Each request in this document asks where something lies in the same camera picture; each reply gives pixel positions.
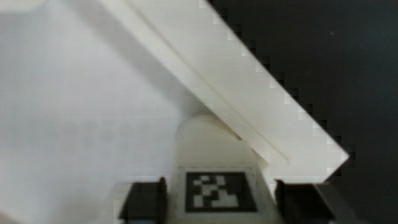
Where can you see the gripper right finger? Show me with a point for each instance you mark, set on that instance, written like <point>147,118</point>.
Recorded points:
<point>312,204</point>

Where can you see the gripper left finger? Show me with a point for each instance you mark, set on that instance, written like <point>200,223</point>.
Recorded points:
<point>145,206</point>

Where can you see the white table leg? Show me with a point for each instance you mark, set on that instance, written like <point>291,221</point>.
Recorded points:
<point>220,193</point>

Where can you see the white square table top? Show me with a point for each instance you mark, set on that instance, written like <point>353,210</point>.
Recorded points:
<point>117,67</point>

